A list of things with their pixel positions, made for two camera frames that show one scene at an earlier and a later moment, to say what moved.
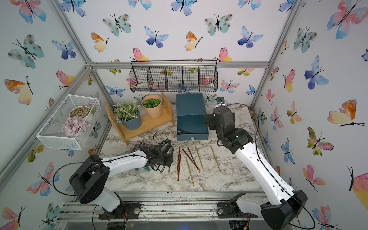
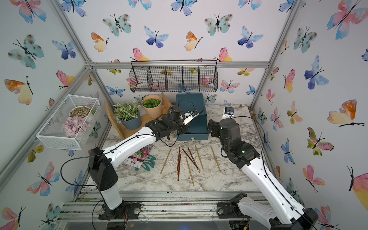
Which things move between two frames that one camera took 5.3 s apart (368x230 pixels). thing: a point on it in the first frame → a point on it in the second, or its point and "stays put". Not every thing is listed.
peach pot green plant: x=152 y=104 stays put
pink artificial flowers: x=74 y=126 stays put
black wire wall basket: x=174 y=75 stays put
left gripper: x=170 y=158 → x=185 y=128
